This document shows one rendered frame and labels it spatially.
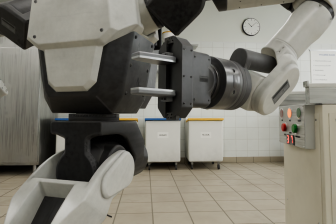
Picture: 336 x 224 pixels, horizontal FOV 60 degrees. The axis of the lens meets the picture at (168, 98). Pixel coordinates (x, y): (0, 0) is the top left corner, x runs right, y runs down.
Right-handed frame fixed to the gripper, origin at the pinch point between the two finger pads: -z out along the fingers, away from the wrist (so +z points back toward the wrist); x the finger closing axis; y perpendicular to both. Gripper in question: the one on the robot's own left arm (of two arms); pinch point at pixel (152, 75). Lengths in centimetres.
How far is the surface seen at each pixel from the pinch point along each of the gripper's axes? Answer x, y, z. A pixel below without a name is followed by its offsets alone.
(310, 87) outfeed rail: 4, -7, 64
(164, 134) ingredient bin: -29, -303, 247
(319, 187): -26, -6, 67
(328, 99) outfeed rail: 0, -3, 68
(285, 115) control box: -4, -22, 77
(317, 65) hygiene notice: 94, -194, 511
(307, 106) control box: -1, -9, 67
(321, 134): -10, -5, 66
